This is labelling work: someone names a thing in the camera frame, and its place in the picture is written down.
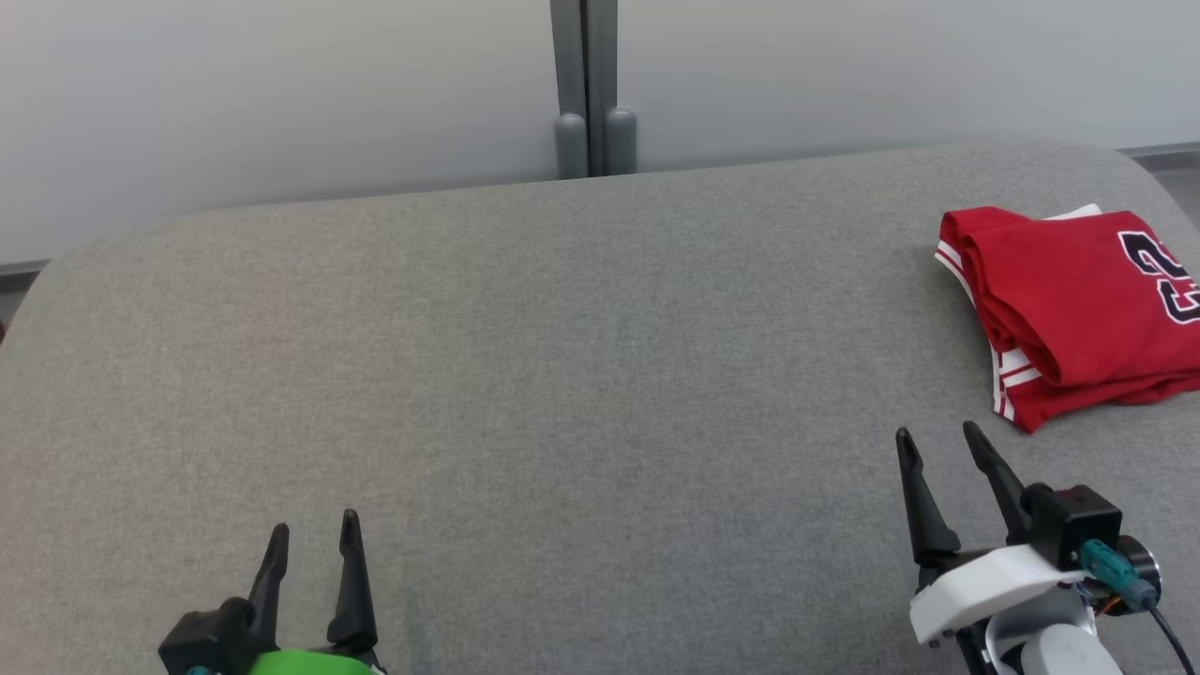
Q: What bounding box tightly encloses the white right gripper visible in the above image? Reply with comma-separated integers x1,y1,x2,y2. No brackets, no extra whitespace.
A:
894,421,1096,650

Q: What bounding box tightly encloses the grey metal partition post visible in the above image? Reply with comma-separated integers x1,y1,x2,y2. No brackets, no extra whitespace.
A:
549,0,639,180

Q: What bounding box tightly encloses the black cable teal connector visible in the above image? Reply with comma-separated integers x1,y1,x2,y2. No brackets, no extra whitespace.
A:
1079,538,1198,675

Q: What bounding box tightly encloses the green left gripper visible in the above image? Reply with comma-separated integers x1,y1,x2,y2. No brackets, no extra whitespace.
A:
225,509,387,675

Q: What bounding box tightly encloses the grey fabric sofa cushion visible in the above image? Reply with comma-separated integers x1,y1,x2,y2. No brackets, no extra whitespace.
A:
0,141,1200,675

